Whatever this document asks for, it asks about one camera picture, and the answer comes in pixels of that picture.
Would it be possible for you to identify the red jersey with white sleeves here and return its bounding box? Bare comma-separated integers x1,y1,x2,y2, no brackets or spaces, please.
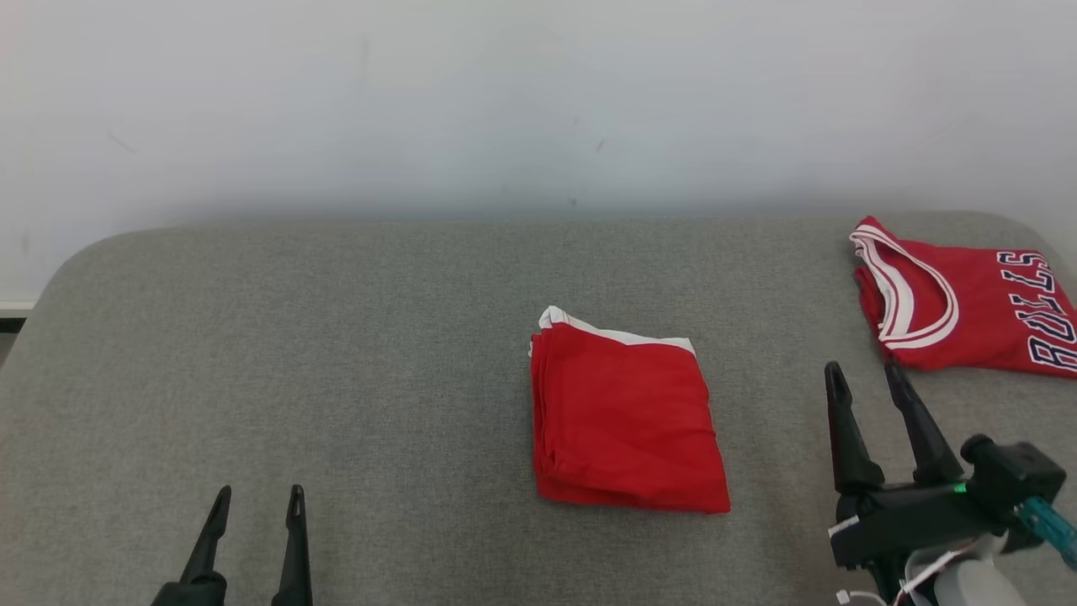
848,215,1077,377

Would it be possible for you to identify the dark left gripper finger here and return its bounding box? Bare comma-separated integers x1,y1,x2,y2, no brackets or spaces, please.
180,485,233,583
270,484,314,606

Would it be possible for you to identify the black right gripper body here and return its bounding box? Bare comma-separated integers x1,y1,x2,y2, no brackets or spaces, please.
828,484,1004,569

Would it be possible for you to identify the teal plug right camera cable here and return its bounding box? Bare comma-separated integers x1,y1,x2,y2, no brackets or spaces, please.
1016,495,1077,573

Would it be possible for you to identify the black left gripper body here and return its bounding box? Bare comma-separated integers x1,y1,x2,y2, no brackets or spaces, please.
150,572,230,606

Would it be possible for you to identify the thin white red wire bundle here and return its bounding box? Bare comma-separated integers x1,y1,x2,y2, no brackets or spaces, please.
836,539,981,606

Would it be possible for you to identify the grey fabric sofa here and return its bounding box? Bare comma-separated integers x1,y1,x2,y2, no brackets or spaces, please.
0,210,1077,606

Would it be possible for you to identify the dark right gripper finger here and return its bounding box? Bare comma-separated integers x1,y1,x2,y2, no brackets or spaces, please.
884,359,966,487
824,361,886,498

